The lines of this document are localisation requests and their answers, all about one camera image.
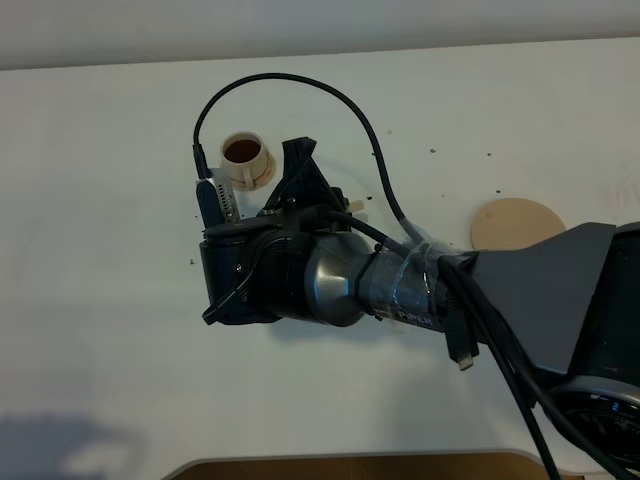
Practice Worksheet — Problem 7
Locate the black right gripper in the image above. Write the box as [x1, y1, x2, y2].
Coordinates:
[199, 137, 370, 240]

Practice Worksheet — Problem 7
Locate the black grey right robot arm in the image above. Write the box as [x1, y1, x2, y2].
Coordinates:
[194, 137, 639, 479]

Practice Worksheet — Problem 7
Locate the black camera cable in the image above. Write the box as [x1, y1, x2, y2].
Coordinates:
[192, 72, 561, 480]

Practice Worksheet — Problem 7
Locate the far beige teacup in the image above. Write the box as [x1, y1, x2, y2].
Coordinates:
[220, 132, 274, 191]

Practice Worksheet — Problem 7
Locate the far beige saucer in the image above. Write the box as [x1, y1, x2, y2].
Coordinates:
[220, 149, 276, 191]

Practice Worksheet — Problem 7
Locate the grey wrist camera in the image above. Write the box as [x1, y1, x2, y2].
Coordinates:
[196, 168, 241, 229]

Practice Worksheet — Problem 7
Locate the round beige teapot coaster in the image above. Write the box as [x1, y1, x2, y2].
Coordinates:
[470, 198, 566, 251]

